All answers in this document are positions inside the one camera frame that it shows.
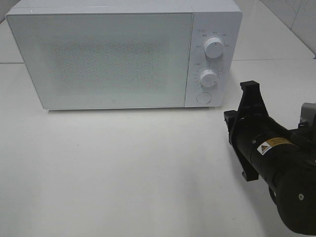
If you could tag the white microwave oven body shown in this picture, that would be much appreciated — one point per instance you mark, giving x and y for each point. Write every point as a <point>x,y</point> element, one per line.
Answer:
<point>209,18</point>

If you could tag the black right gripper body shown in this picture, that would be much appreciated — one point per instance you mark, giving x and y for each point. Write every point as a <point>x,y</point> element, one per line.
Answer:
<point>276,153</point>

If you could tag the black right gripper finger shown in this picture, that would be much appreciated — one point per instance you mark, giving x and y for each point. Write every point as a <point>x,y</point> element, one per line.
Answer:
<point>251,102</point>
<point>249,173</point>

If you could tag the white door release button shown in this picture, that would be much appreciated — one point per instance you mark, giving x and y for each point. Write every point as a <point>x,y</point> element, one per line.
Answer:
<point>204,98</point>

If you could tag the white control knob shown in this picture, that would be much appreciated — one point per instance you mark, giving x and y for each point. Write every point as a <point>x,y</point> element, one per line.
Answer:
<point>208,78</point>
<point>213,47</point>

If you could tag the white microwave door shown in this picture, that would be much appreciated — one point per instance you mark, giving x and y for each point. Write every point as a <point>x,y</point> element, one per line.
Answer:
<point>103,61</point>

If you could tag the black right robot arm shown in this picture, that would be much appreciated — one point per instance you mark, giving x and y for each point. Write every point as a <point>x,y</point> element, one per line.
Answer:
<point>296,204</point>

